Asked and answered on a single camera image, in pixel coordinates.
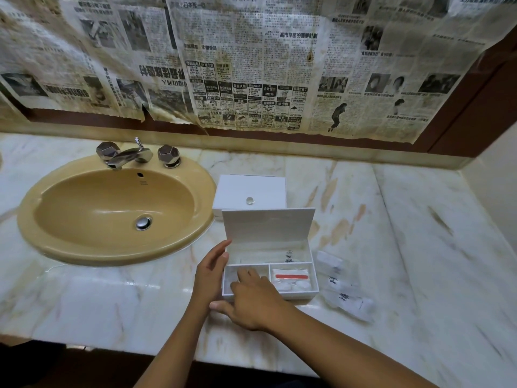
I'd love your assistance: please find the person's right hand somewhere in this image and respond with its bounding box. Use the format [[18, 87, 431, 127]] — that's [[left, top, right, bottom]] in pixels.
[[209, 267, 302, 332]]

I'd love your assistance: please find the person's left hand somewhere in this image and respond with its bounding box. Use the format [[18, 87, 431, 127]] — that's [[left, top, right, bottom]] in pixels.
[[190, 239, 233, 310]]

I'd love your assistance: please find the white box with round knob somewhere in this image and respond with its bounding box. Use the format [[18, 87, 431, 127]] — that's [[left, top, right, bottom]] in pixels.
[[212, 174, 288, 218], [221, 207, 320, 302]]

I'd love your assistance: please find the person's left forearm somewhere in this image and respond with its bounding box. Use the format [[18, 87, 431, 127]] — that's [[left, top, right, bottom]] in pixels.
[[135, 296, 219, 388]]

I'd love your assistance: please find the person's right forearm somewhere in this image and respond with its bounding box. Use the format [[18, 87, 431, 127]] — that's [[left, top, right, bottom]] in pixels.
[[264, 307, 439, 388]]

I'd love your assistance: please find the beige oval sink basin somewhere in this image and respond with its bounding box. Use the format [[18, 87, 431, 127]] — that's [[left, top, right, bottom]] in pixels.
[[17, 153, 218, 266]]

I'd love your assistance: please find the chrome faceted faucet knob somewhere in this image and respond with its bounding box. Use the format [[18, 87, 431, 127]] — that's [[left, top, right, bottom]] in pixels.
[[96, 142, 121, 162], [157, 144, 183, 169]]

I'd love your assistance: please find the chrome faucet spout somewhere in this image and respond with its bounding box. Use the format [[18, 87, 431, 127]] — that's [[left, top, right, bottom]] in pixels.
[[107, 137, 154, 171]]

